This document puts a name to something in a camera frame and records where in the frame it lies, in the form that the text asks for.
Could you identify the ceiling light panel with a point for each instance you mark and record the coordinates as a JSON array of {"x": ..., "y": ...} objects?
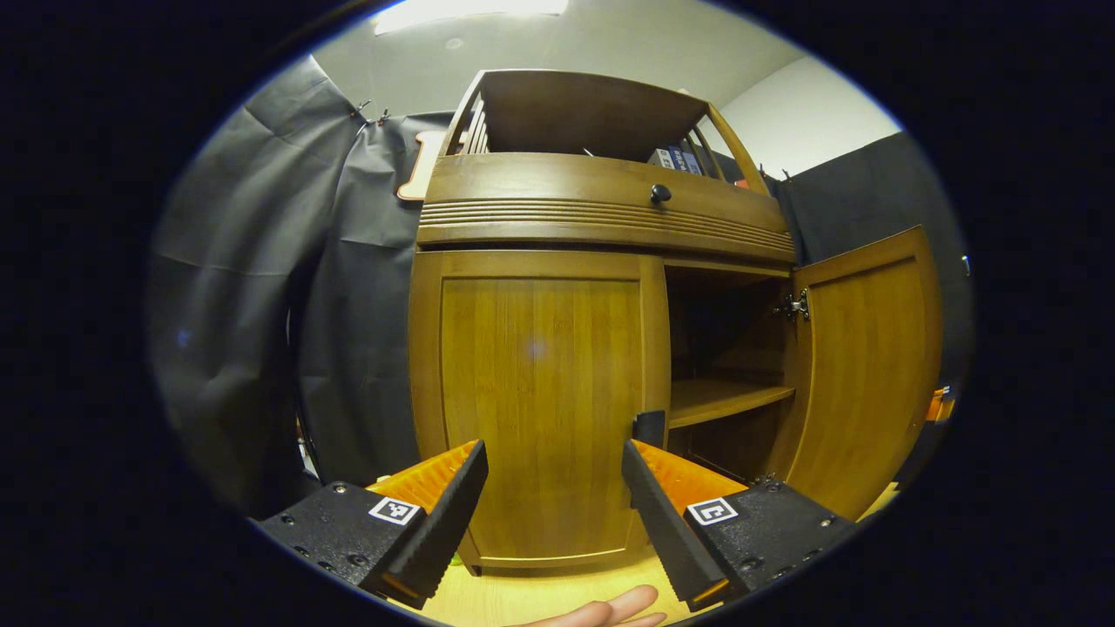
[{"x": 470, "y": 10}]

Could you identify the dark blue spine book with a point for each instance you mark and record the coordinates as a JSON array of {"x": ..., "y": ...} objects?
[{"x": 688, "y": 161}]

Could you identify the white spine book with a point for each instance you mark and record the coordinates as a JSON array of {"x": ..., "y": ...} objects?
[{"x": 662, "y": 158}]

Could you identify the wooden shoe cabinet door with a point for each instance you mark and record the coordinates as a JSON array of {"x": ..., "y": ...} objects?
[
  {"x": 871, "y": 374},
  {"x": 540, "y": 392}
]

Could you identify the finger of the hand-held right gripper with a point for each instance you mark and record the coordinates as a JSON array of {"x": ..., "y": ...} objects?
[{"x": 939, "y": 406}]

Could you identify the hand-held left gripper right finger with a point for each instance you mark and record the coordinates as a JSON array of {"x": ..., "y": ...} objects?
[{"x": 666, "y": 522}]

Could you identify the black round drawer knob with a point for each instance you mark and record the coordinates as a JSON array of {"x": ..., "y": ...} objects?
[{"x": 660, "y": 194}]

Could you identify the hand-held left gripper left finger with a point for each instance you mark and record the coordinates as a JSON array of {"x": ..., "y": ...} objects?
[{"x": 440, "y": 531}]

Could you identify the wooden double-door shoe cabinet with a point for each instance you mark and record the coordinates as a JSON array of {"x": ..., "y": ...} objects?
[{"x": 566, "y": 113}]

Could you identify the wooden cabinet shelf board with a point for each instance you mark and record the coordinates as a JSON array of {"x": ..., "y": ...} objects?
[{"x": 723, "y": 399}]

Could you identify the metal right door hinge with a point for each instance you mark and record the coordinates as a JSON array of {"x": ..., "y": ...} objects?
[{"x": 794, "y": 306}]

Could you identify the wooden cabinet drawer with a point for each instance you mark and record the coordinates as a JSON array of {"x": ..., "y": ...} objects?
[{"x": 540, "y": 187}]

